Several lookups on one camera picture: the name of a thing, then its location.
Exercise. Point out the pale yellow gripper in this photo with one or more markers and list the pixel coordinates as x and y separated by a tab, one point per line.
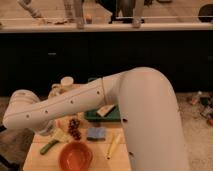
60	135

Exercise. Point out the yellow apple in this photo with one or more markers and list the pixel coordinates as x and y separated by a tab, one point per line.
60	123

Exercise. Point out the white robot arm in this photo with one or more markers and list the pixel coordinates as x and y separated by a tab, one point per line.
148	108

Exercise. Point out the orange bowl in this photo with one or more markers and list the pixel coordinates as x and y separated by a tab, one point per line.
75	156

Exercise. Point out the green cucumber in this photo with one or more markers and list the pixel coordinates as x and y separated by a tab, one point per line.
48	146

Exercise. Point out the dark red grape bunch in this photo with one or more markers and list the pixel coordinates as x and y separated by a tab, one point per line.
73	126

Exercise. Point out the blue sponge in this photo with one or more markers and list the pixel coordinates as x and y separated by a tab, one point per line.
96	133

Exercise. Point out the wooden block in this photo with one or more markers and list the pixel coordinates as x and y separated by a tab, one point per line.
103	111

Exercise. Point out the white mug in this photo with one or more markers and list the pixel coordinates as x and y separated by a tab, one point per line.
65	84

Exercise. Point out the yellow banana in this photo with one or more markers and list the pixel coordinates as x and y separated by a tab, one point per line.
114	144

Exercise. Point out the green plastic tray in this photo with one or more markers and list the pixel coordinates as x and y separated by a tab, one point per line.
92	116

